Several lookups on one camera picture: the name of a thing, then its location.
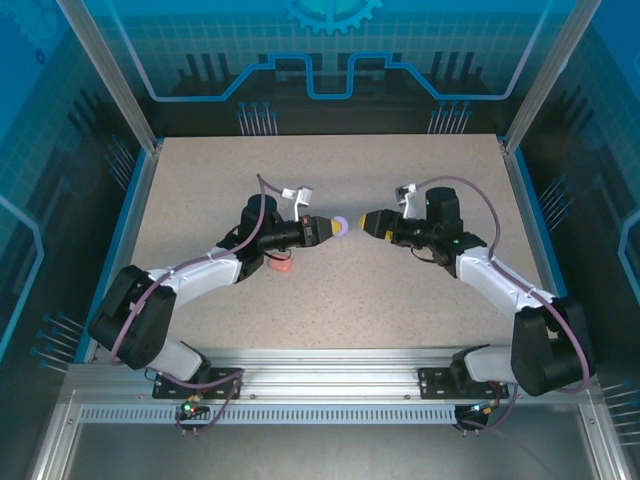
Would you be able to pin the grey metal shelf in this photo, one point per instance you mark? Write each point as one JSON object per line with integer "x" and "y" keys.
{"x": 325, "y": 450}

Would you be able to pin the small connector with LED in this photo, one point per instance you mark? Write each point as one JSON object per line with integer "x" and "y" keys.
{"x": 484, "y": 408}
{"x": 190, "y": 407}

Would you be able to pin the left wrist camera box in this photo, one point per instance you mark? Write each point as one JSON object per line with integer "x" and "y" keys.
{"x": 303, "y": 197}

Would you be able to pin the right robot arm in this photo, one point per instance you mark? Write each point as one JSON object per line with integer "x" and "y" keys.
{"x": 545, "y": 350}

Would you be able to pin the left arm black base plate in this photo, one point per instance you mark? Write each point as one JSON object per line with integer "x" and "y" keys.
{"x": 220, "y": 385}

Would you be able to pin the coral rectangular charging case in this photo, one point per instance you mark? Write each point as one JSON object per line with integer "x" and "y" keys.
{"x": 281, "y": 267}

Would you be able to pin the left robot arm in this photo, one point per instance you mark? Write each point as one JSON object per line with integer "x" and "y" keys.
{"x": 140, "y": 320}

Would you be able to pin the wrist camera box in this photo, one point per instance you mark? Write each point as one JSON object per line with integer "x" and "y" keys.
{"x": 303, "y": 197}
{"x": 406, "y": 192}

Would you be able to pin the aluminium side rail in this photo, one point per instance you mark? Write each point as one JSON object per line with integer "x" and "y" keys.
{"x": 522, "y": 200}
{"x": 142, "y": 200}

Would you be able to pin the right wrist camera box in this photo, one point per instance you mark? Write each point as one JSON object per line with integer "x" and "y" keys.
{"x": 406, "y": 192}

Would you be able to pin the aluminium frame post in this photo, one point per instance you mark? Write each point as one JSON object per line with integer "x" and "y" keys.
{"x": 545, "y": 75}
{"x": 115, "y": 75}

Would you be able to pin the aluminium mounting rail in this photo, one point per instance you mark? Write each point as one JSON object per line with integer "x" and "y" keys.
{"x": 330, "y": 370}

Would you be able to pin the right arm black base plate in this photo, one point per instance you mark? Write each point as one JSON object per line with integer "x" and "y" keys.
{"x": 435, "y": 385}

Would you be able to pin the purple round charging case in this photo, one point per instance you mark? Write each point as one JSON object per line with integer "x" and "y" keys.
{"x": 342, "y": 222}

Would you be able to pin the blue side trim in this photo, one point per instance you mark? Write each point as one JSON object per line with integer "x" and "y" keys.
{"x": 533, "y": 200}
{"x": 130, "y": 200}

